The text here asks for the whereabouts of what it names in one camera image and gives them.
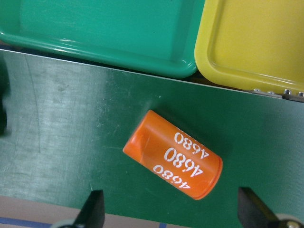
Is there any green plastic tray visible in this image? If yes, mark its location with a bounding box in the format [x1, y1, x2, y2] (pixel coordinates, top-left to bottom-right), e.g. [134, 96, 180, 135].
[0, 0, 205, 78]

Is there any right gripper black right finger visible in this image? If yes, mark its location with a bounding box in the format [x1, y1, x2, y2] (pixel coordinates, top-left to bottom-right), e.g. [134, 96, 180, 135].
[237, 187, 280, 228]

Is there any green conveyor belt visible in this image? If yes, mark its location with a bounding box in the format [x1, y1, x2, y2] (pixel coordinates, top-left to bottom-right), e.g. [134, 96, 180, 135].
[0, 50, 304, 228]

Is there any yellow plastic tray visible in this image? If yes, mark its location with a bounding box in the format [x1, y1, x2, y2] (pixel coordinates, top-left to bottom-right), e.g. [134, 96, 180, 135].
[194, 0, 304, 94]

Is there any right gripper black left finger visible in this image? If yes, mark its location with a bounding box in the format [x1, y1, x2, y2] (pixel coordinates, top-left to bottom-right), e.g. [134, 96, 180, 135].
[74, 190, 105, 228]

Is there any orange cylinder marked 4680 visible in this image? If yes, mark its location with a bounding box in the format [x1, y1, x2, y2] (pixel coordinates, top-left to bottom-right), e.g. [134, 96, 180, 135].
[123, 110, 223, 200]

